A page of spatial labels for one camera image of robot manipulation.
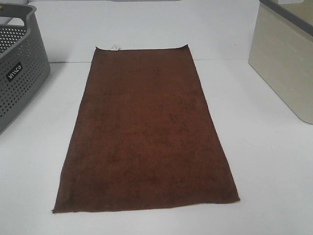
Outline brown towel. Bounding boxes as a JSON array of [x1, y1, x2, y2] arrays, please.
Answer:
[[53, 46, 240, 213]]

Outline grey perforated plastic basket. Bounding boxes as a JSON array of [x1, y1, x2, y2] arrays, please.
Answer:
[[0, 3, 50, 131]]

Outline beige plastic bin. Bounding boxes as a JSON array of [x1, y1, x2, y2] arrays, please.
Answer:
[[248, 0, 313, 124]]

